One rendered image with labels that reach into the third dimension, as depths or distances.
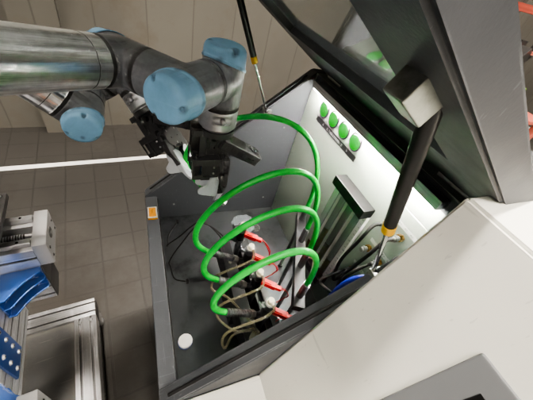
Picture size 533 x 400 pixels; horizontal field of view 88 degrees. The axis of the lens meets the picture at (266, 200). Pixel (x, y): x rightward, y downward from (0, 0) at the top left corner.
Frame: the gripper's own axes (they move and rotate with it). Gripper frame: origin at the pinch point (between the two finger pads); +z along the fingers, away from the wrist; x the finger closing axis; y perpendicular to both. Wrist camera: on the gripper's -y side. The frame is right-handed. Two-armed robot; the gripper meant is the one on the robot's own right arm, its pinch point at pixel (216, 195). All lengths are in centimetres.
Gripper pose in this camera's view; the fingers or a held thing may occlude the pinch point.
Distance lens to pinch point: 71.3
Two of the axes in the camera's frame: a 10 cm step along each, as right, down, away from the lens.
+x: 3.3, 7.0, -6.3
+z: -2.2, 7.1, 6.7
